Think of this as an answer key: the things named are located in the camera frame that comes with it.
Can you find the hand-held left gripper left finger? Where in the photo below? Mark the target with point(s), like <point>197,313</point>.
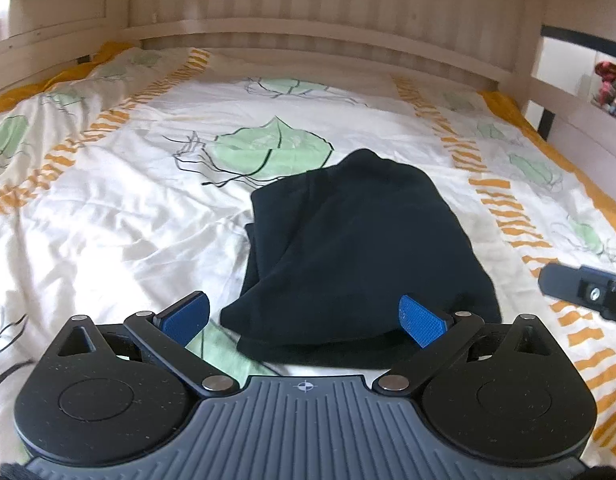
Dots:
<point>185,316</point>

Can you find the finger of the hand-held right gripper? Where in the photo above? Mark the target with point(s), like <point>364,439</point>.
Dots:
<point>563,281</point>

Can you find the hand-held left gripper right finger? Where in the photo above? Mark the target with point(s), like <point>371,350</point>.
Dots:
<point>424,321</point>

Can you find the dark navy hooded jacket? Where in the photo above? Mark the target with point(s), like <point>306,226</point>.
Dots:
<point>348,240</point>

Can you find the colourful pile of clothes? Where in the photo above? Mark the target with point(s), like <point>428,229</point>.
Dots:
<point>613,90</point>

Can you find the leaf print duvet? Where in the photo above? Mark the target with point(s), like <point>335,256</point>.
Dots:
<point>113,220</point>

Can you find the black metal post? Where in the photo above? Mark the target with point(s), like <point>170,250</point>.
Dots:
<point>545,125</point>

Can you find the light wooden bed frame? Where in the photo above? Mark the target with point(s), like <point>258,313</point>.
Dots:
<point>313,5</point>

